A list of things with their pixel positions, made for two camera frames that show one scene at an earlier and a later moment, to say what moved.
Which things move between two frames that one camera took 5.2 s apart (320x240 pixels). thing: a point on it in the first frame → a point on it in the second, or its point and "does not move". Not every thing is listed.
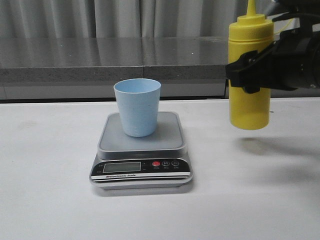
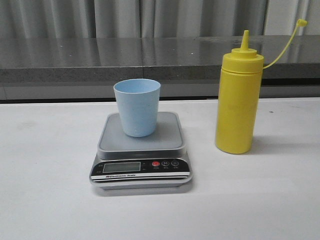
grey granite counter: x=42 y=68 does not move
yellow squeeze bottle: x=249 y=32 → x=240 y=80
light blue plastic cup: x=138 y=101 does not move
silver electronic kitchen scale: x=158 y=161 does not move
